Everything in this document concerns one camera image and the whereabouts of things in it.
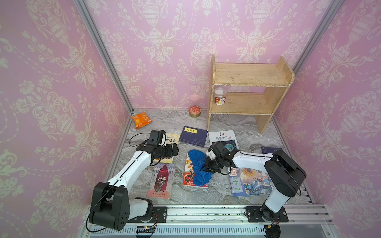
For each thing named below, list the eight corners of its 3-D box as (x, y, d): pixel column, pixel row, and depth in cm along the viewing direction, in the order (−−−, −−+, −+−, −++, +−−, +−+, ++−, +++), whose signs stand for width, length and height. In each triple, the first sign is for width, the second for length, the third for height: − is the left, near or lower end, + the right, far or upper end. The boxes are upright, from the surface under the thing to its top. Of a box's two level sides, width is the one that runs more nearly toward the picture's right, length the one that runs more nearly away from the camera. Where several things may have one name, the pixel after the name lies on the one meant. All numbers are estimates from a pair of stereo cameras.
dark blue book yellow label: (179, 141, 105) (178, 139, 103) (184, 127, 113) (184, 125, 111) (204, 147, 102) (204, 145, 100) (207, 132, 110) (208, 130, 108)
